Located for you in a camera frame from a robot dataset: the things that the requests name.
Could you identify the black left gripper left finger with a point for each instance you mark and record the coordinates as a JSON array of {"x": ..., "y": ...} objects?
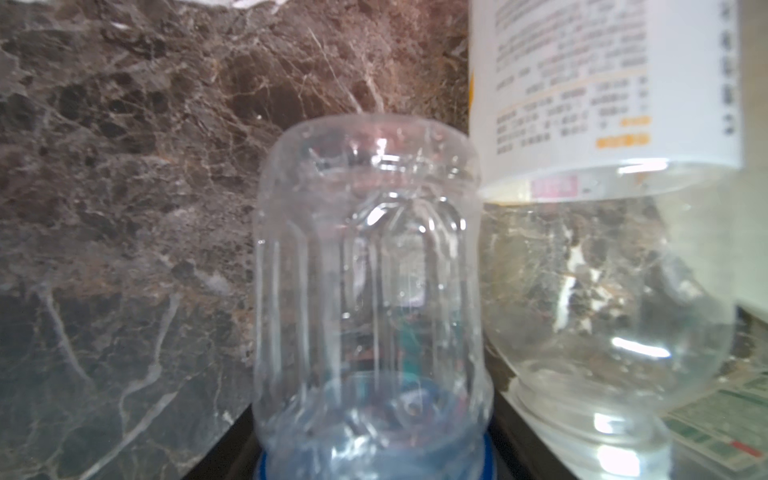
[{"x": 234, "y": 456}]

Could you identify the white label tall bottle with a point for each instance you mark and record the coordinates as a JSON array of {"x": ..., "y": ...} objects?
[{"x": 608, "y": 133}]

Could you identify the white ribbed trash bin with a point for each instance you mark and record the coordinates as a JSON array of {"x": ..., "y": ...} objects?
[{"x": 750, "y": 197}]

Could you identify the clear bottle green cap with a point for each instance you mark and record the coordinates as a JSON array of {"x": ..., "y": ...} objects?
[{"x": 722, "y": 434}]

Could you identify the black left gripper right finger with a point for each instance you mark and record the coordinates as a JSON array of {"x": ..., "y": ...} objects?
[{"x": 521, "y": 453}]

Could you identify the blue Pocari label bottle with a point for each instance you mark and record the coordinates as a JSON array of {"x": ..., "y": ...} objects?
[{"x": 368, "y": 345}]

